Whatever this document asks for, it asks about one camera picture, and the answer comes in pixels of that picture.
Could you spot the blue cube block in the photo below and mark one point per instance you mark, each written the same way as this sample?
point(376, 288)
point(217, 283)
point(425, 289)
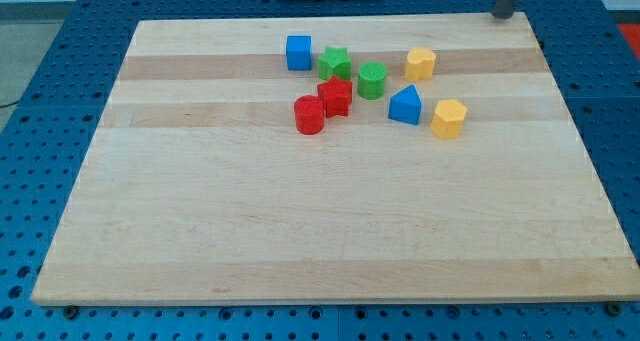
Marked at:
point(298, 52)

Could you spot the yellow heart block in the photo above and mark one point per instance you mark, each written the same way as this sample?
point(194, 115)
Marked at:
point(420, 64)

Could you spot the yellow hexagon block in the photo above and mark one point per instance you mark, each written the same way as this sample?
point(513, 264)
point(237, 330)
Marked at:
point(448, 119)

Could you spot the blue triangle block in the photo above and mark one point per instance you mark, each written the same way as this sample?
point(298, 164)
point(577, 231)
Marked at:
point(406, 106)

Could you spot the green cylinder block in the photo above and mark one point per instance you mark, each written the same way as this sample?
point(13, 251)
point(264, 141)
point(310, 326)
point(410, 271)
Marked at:
point(371, 80)

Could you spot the green star block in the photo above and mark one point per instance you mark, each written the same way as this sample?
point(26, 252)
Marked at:
point(335, 61)

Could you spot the red star block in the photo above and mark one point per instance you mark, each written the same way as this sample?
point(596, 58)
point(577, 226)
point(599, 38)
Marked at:
point(336, 95)

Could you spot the red cylinder block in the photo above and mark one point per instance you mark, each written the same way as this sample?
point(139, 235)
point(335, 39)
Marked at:
point(309, 114)

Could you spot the wooden board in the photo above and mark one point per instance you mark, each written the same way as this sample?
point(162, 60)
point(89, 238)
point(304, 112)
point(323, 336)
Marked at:
point(197, 188)

